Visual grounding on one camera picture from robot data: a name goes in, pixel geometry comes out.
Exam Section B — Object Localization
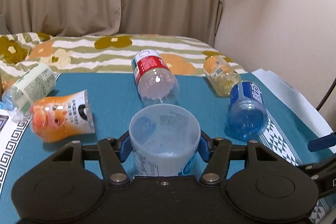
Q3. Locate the black cable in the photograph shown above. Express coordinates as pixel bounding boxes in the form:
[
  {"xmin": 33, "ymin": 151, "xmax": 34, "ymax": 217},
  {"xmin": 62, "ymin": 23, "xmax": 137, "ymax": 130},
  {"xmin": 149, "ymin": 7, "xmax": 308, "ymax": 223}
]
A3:
[{"xmin": 316, "ymin": 78, "xmax": 336, "ymax": 112}]

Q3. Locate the yellow orange label cup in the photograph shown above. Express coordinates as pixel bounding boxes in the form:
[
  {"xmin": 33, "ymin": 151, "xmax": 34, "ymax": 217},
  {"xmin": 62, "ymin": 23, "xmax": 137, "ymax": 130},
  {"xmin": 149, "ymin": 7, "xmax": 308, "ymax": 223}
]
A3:
[{"xmin": 203, "ymin": 56, "xmax": 242, "ymax": 97}]

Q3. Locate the red label clear cup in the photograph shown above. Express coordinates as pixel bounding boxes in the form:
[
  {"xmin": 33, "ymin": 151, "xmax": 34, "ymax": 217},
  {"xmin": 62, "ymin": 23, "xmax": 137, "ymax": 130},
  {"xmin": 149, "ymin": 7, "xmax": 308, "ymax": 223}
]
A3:
[{"xmin": 131, "ymin": 49, "xmax": 179, "ymax": 106}]

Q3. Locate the colourful patterned board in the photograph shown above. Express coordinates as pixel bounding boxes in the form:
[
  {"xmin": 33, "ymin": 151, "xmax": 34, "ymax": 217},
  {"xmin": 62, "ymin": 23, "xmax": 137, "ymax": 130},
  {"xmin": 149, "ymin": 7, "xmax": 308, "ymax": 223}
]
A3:
[{"xmin": 0, "ymin": 102, "xmax": 30, "ymax": 191}]

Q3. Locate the white sheet under cloth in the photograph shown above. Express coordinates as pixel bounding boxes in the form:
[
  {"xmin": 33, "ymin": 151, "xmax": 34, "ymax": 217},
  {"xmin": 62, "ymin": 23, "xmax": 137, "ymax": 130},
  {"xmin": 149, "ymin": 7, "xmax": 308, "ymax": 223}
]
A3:
[{"xmin": 252, "ymin": 69, "xmax": 331, "ymax": 137}]

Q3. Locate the floral striped quilt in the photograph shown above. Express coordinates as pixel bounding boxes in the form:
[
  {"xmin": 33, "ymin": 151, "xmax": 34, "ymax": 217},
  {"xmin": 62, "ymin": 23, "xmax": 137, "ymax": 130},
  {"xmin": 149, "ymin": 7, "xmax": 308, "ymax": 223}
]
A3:
[{"xmin": 0, "ymin": 32, "xmax": 249, "ymax": 90}]

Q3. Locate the teal patterned cloth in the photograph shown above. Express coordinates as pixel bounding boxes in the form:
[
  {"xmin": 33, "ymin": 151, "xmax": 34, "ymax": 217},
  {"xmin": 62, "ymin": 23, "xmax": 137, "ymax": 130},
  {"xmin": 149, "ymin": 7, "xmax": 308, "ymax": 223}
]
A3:
[{"xmin": 1, "ymin": 73, "xmax": 332, "ymax": 223}]

